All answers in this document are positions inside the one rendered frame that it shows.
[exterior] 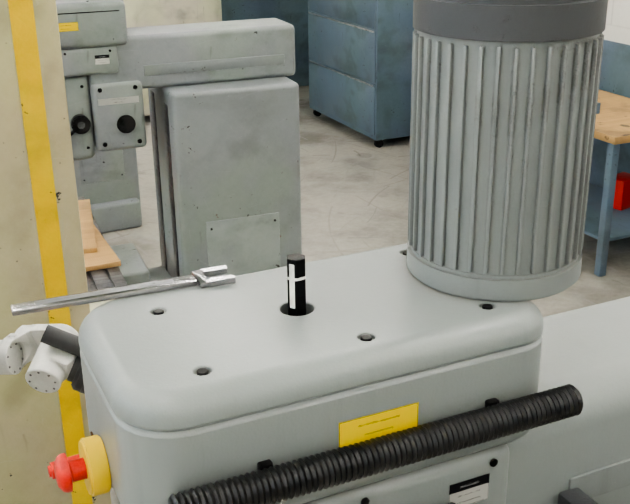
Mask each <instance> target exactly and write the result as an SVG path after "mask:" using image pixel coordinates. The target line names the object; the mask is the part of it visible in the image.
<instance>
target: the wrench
mask: <svg viewBox="0 0 630 504"><path fill-rule="evenodd" d="M223 274H227V267H226V265H223V266H216V267H210V268H204V269H201V270H196V271H192V272H191V275H186V276H180V277H174V278H168V279H162V280H156V281H150V282H144V283H138V284H132V285H125V286H119V287H113V288H107V289H101V290H95V291H89V292H83V293H77V294H71V295H65V296H58V297H52V298H46V299H40V300H34V301H28V302H22V303H16V304H11V305H10V308H11V312H12V315H13V316H18V315H24V314H30V313H36V312H42V311H48V310H54V309H60V308H66V307H71V306H77V305H83V304H89V303H95V302H101V301H107V300H113V299H119V298H125V297H131V296H137V295H143V294H149V293H155V292H161V291H166V290H172V289H178V288H184V287H190V286H196V285H197V284H198V285H199V287H200V288H206V287H216V286H222V285H228V284H234V283H236V279H235V276H234V275H225V276H219V277H213V278H208V279H207V278H206V277H211V276H217V275H223Z"/></svg>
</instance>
